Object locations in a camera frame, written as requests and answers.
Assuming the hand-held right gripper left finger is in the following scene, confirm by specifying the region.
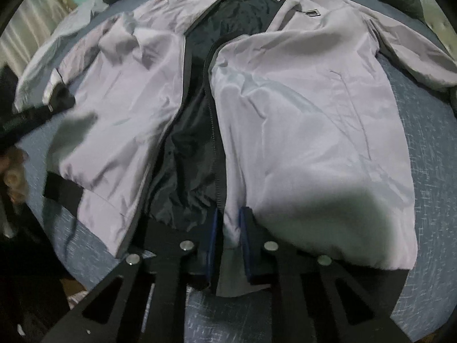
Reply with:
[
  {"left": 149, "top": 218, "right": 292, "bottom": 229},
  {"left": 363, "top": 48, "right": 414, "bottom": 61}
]
[{"left": 46, "top": 208, "right": 224, "bottom": 343}]

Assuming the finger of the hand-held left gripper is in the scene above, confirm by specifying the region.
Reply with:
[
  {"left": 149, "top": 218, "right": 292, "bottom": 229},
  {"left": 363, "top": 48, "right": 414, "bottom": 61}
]
[{"left": 44, "top": 85, "right": 76, "bottom": 115}]

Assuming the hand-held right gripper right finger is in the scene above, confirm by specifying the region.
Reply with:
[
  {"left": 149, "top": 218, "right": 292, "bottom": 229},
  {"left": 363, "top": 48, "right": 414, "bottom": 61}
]
[{"left": 238, "top": 206, "right": 411, "bottom": 343}]

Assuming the lilac jacket with black trim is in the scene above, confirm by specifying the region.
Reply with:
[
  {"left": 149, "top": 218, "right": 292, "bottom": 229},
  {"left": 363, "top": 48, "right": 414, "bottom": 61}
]
[{"left": 43, "top": 0, "right": 457, "bottom": 297}]

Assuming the person's left hand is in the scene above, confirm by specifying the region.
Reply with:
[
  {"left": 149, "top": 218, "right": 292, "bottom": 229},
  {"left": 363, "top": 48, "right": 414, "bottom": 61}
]
[{"left": 0, "top": 148, "right": 31, "bottom": 206}]

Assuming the beige striped curtain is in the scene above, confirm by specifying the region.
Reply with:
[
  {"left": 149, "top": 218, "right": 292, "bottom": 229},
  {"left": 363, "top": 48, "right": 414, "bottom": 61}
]
[{"left": 0, "top": 0, "right": 72, "bottom": 75}]

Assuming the cardboard box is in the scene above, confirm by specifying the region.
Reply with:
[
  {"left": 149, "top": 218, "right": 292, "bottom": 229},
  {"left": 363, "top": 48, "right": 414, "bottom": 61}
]
[{"left": 59, "top": 275, "right": 94, "bottom": 308}]

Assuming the blue-grey bed sheet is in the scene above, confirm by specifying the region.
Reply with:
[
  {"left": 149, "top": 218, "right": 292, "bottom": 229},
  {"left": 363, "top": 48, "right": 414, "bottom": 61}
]
[{"left": 14, "top": 0, "right": 457, "bottom": 343}]

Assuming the cream tufted headboard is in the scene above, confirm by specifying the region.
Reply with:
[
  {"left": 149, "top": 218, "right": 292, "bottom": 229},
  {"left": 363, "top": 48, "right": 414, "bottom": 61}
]
[{"left": 423, "top": 0, "right": 457, "bottom": 47}]

